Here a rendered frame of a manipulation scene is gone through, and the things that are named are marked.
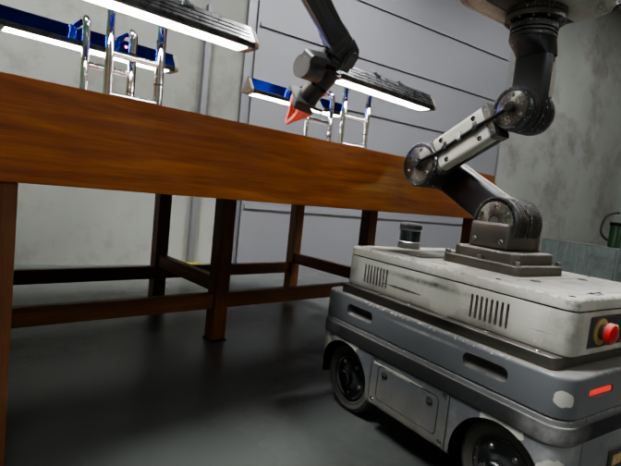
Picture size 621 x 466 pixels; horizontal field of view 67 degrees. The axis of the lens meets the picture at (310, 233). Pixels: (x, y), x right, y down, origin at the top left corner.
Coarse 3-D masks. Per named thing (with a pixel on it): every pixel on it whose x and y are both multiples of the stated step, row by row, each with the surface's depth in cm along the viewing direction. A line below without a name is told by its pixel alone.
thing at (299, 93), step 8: (288, 88) 123; (296, 88) 124; (304, 88) 122; (312, 88) 121; (320, 88) 120; (296, 96) 121; (304, 96) 123; (312, 96) 122; (320, 96) 123; (304, 104) 123; (312, 104) 124; (320, 104) 128; (320, 112) 128
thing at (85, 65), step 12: (72, 24) 160; (84, 24) 151; (84, 36) 151; (120, 36) 168; (132, 36) 161; (84, 48) 151; (132, 48) 161; (84, 60) 152; (84, 72) 152; (120, 72) 160; (132, 72) 162; (84, 84) 152; (132, 84) 163
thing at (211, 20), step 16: (112, 0) 116; (128, 0) 118; (144, 0) 121; (160, 0) 125; (176, 0) 129; (160, 16) 124; (176, 16) 126; (192, 16) 130; (208, 16) 135; (208, 32) 134; (224, 32) 136; (240, 32) 141; (256, 48) 144
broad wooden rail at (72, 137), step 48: (0, 96) 79; (48, 96) 84; (96, 96) 89; (0, 144) 80; (48, 144) 85; (96, 144) 90; (144, 144) 96; (192, 144) 103; (240, 144) 111; (288, 144) 121; (336, 144) 132; (144, 192) 98; (192, 192) 105; (240, 192) 113; (288, 192) 123; (336, 192) 135; (384, 192) 149; (432, 192) 166
